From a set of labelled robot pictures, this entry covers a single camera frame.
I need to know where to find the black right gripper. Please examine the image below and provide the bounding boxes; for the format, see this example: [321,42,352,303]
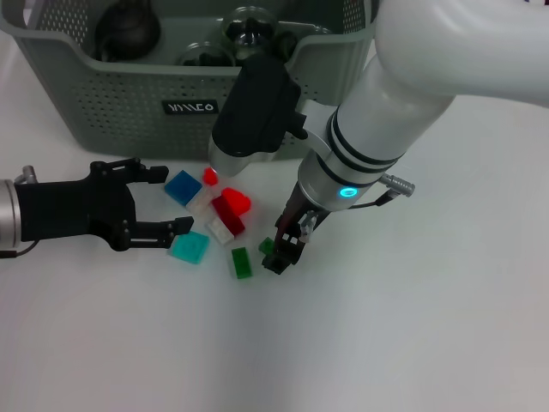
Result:
[261,183,332,276]

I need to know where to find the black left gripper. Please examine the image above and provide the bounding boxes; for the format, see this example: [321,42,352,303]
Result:
[15,157,196,252]

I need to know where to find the cyan toy brick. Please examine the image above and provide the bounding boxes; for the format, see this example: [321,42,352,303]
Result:
[171,230,211,265]

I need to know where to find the white toy brick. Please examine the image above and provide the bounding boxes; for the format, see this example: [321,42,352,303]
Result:
[204,216,236,245]
[186,188,218,215]

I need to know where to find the grey perforated plastic storage bin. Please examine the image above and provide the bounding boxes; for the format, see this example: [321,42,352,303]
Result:
[0,0,383,162]

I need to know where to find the blue toy brick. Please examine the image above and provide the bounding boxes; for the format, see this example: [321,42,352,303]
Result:
[164,169,203,206]

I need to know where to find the dark red toy brick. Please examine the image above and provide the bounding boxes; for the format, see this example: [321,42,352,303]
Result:
[211,195,246,235]

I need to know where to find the large bright red toy brick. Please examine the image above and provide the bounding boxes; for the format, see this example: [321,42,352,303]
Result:
[220,186,253,218]

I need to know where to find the black round teapot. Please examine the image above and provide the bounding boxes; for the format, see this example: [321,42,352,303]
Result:
[93,0,162,61]

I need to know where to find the right gripper cable with plug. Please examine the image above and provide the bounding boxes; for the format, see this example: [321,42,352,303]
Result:
[299,173,418,244]

